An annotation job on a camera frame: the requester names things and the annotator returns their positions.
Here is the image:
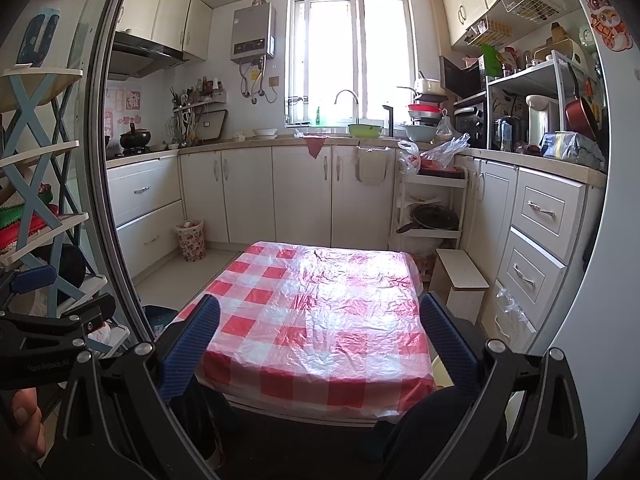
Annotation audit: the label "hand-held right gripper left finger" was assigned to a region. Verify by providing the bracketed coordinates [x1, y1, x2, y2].
[52, 294, 223, 480]

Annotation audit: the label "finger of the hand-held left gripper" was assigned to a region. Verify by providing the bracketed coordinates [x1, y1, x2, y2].
[0, 294, 117, 336]
[0, 265, 58, 295]

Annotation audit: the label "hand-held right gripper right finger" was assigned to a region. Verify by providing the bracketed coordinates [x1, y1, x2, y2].
[419, 291, 591, 480]

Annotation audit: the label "person's left hand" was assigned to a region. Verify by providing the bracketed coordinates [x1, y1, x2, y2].
[10, 387, 47, 461]

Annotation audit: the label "black round object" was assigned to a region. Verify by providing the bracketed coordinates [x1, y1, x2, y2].
[52, 242, 87, 288]

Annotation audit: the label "dark blue floor container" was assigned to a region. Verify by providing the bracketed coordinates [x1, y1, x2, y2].
[141, 305, 178, 338]

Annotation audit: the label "red green folded cloth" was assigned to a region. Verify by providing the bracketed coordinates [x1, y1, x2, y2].
[0, 185, 56, 256]

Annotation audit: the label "white wooden stool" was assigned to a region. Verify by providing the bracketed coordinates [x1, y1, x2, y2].
[429, 247, 491, 321]

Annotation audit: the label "person's left leg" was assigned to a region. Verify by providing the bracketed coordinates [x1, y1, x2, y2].
[170, 385, 226, 466]

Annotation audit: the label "person's leg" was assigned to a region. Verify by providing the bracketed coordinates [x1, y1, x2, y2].
[170, 385, 226, 466]
[370, 390, 506, 480]

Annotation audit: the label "person's right leg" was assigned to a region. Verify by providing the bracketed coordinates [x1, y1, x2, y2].
[370, 390, 506, 480]

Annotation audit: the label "floral waste bin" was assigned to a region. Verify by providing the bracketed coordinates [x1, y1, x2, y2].
[174, 220, 206, 262]

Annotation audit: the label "white trolley rack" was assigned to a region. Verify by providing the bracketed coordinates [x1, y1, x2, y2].
[392, 162, 471, 256]

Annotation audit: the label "black wok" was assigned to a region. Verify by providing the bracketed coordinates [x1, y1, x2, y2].
[396, 202, 460, 235]

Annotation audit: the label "red checkered covered table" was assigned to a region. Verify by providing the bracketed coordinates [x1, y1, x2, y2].
[170, 241, 437, 423]

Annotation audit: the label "grey framed glass door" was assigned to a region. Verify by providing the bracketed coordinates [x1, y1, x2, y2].
[65, 0, 166, 346]

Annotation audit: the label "white refrigerator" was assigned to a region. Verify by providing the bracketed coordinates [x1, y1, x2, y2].
[520, 0, 640, 480]

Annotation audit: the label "white drawer cabinet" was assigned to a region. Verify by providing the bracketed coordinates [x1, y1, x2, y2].
[455, 152, 608, 356]

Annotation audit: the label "black cooking pot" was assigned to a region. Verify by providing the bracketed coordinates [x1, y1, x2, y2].
[119, 122, 152, 153]

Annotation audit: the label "blue white folding shelf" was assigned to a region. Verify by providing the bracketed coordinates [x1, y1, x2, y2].
[0, 62, 123, 361]

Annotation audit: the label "white red plastic bag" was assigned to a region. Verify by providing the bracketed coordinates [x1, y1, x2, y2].
[397, 140, 423, 176]

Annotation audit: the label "clear plastic bag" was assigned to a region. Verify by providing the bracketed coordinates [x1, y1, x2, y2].
[419, 132, 472, 171]

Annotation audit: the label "white cabinet door hanger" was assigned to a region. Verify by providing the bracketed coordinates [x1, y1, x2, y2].
[355, 146, 393, 186]

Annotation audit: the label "stack of bowls and dishes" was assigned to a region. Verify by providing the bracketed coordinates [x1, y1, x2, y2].
[397, 72, 451, 143]

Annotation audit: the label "black electric kettle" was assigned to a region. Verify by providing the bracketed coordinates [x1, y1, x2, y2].
[492, 116, 523, 153]

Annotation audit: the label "black toaster oven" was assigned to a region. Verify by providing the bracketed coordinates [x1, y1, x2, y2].
[452, 100, 490, 150]

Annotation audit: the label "white tray with black rim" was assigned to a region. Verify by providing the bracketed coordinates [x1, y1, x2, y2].
[195, 109, 228, 142]

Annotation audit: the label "blue grey packaged bag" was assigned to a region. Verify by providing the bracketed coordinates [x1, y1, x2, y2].
[540, 131, 606, 168]

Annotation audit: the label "white thermos pot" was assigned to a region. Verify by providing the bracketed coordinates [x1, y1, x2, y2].
[525, 94, 561, 148]

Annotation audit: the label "black range hood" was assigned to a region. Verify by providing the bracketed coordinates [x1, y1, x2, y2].
[107, 30, 191, 80]

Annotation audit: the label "chrome arched faucet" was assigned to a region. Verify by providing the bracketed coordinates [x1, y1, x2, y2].
[334, 89, 361, 126]

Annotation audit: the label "red frying pan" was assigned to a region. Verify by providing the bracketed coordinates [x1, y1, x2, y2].
[565, 62, 600, 142]

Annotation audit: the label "black microwave oven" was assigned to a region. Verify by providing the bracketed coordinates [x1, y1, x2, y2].
[440, 55, 483, 98]

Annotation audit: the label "white metal shelf rack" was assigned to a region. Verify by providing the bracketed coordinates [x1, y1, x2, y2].
[486, 50, 601, 153]

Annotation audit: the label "green box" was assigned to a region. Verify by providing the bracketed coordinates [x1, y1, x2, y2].
[481, 43, 503, 78]

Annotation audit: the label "white framed window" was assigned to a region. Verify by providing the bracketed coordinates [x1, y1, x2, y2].
[286, 0, 418, 128]

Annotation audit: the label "red cartoon fridge sticker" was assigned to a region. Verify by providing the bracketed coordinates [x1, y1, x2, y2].
[585, 0, 626, 53]

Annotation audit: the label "clear plastic on drawer handle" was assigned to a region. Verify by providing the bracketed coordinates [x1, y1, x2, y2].
[492, 285, 531, 326]

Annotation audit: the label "red paper wall decoration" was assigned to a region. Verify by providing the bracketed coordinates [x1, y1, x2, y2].
[105, 87, 143, 133]

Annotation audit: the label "wall utensil rack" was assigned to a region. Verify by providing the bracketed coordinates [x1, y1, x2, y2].
[170, 76, 228, 145]

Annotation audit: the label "white wall cabinets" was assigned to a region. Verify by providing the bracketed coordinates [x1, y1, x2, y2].
[114, 0, 213, 63]

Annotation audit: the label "grey wall water heater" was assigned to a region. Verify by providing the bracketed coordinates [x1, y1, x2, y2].
[230, 1, 277, 65]

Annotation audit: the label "white tall wall cabinet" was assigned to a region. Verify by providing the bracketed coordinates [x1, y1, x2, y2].
[440, 0, 548, 52]

